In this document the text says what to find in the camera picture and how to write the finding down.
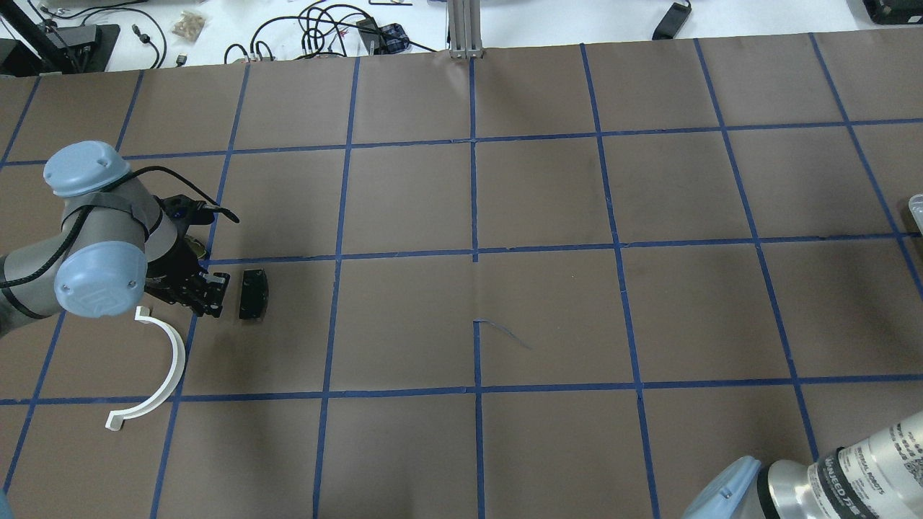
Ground green metal brake shoe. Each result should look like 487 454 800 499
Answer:
182 234 210 262

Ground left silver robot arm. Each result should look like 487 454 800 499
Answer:
1 141 239 334

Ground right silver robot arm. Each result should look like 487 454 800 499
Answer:
682 412 922 518

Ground clear plastic tray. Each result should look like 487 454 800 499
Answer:
907 193 923 234

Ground small bag of parts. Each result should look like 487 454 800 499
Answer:
171 10 207 43

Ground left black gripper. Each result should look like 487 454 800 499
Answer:
144 241 231 318

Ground black brake pad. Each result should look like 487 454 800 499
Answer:
238 269 268 321

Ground aluminium frame post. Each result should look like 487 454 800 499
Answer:
446 0 482 59

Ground white curved plastic bracket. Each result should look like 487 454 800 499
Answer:
105 305 187 433

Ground black monitor stand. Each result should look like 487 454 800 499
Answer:
1 1 121 74

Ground black tangled table cables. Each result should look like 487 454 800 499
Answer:
224 0 437 64

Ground black power adapter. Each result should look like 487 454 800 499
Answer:
652 1 692 40

